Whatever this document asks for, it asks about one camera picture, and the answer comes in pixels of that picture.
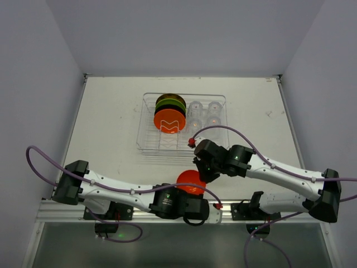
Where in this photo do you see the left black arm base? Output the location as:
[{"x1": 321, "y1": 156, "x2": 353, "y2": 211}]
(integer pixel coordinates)
[{"x1": 94, "y1": 202, "x2": 133, "y2": 237}]

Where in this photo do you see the olive brown plate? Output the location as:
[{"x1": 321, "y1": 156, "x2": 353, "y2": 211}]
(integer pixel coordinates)
[{"x1": 156, "y1": 93, "x2": 185, "y2": 104}]

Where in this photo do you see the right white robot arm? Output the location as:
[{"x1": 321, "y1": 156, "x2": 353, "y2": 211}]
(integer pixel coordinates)
[{"x1": 191, "y1": 137, "x2": 341, "y2": 223}]

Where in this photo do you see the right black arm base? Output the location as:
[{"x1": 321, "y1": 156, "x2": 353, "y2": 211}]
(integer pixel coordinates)
[{"x1": 230, "y1": 191, "x2": 281, "y2": 223}]

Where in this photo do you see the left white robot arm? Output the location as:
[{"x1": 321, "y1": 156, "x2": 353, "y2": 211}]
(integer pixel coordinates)
[{"x1": 52, "y1": 160, "x2": 210, "y2": 222}]

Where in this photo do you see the orange bowl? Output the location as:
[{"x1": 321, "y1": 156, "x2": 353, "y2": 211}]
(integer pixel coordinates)
[{"x1": 176, "y1": 170, "x2": 206, "y2": 195}]

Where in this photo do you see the orange plate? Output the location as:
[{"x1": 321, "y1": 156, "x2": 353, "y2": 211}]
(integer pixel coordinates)
[{"x1": 153, "y1": 109, "x2": 186, "y2": 134}]

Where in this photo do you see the clear plastic rack tray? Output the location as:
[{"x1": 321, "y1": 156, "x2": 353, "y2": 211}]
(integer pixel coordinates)
[{"x1": 136, "y1": 92, "x2": 230, "y2": 154}]

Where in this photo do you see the clear glass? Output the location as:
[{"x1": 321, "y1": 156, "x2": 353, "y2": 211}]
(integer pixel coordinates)
[
  {"x1": 187, "y1": 100, "x2": 203, "y2": 118},
  {"x1": 186, "y1": 118, "x2": 202, "y2": 139},
  {"x1": 208, "y1": 101, "x2": 222, "y2": 117},
  {"x1": 203, "y1": 115, "x2": 222, "y2": 141}
]

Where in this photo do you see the clear glass back left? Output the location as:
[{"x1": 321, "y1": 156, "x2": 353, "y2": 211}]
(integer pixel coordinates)
[{"x1": 187, "y1": 100, "x2": 203, "y2": 118}]

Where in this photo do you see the black plate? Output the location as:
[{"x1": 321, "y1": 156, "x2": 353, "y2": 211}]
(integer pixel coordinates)
[{"x1": 155, "y1": 104, "x2": 186, "y2": 116}]

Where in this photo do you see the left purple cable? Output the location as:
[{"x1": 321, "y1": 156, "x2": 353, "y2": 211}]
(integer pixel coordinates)
[{"x1": 26, "y1": 145, "x2": 224, "y2": 242}]

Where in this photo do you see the clear glass front left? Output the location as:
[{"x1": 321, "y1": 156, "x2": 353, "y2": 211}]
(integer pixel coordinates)
[{"x1": 186, "y1": 118, "x2": 202, "y2": 139}]

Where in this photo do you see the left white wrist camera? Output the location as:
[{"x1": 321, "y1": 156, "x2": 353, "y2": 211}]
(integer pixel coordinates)
[{"x1": 206, "y1": 203, "x2": 223, "y2": 224}]

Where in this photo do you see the green plate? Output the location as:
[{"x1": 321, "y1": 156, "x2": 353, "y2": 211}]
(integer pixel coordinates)
[{"x1": 156, "y1": 98, "x2": 186, "y2": 109}]

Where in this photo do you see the aluminium mounting rail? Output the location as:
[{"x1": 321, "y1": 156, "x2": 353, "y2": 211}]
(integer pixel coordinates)
[{"x1": 35, "y1": 200, "x2": 318, "y2": 223}]

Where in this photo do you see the clear glass front right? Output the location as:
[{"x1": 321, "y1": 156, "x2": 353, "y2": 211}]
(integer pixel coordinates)
[{"x1": 203, "y1": 115, "x2": 222, "y2": 141}]

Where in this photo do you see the clear glass back right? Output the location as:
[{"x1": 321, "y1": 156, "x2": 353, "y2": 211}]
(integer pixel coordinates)
[{"x1": 208, "y1": 101, "x2": 222, "y2": 117}]

